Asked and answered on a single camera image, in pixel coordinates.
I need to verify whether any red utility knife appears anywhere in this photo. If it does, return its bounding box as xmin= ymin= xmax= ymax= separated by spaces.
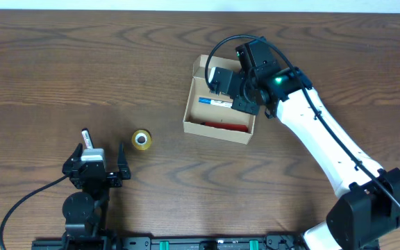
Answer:
xmin=201 ymin=122 xmax=248 ymax=133

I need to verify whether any cardboard box with lid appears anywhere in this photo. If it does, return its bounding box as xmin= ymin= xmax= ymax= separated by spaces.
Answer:
xmin=183 ymin=55 xmax=256 ymax=144

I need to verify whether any black cable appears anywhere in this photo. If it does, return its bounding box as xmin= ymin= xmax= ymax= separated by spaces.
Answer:
xmin=0 ymin=174 xmax=71 ymax=250
xmin=203 ymin=34 xmax=400 ymax=250

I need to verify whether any left black cable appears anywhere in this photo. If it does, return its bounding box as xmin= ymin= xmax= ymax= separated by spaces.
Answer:
xmin=0 ymin=174 xmax=71 ymax=250

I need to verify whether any black marker pen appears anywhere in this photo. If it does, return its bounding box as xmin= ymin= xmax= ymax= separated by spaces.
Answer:
xmin=81 ymin=128 xmax=94 ymax=149

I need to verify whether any right black cable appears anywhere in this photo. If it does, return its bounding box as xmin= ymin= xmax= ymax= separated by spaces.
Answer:
xmin=203 ymin=34 xmax=400 ymax=250

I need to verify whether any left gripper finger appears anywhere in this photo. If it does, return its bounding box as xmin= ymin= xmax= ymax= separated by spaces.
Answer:
xmin=117 ymin=142 xmax=130 ymax=174
xmin=62 ymin=143 xmax=83 ymax=170

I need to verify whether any yellow tape roll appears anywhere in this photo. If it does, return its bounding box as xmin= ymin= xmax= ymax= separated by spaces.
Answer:
xmin=131 ymin=130 xmax=152 ymax=151

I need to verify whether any blue marker pen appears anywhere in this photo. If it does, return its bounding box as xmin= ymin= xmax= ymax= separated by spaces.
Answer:
xmin=199 ymin=97 xmax=232 ymax=108

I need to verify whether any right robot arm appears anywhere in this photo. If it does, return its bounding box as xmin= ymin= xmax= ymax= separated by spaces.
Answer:
xmin=209 ymin=35 xmax=400 ymax=249

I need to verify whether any black mounting rail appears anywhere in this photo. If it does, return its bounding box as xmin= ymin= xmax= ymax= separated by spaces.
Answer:
xmin=31 ymin=235 xmax=306 ymax=250

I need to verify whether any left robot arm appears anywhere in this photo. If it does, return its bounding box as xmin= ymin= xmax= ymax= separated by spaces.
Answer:
xmin=62 ymin=144 xmax=131 ymax=242

